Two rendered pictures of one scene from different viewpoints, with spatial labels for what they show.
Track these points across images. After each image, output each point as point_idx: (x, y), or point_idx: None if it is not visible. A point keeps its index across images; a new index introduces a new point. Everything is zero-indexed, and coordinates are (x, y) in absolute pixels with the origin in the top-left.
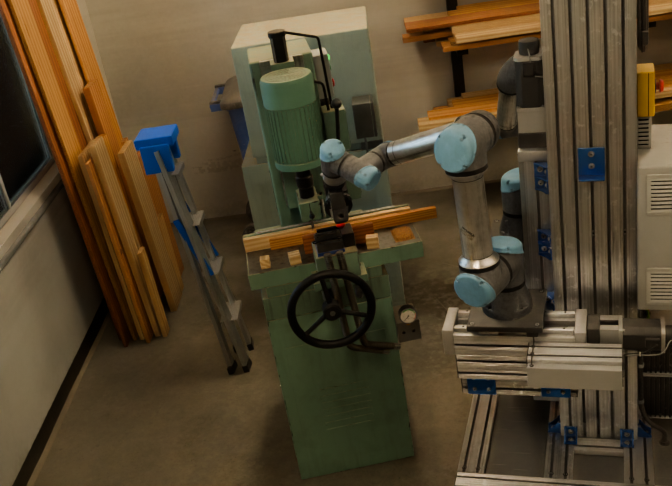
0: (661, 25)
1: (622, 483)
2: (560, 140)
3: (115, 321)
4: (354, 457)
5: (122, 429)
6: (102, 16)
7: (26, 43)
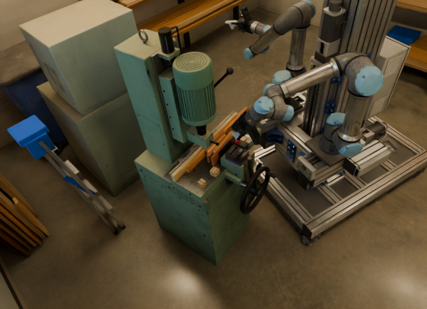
0: None
1: (358, 189)
2: None
3: (17, 248)
4: (233, 240)
5: (88, 306)
6: None
7: None
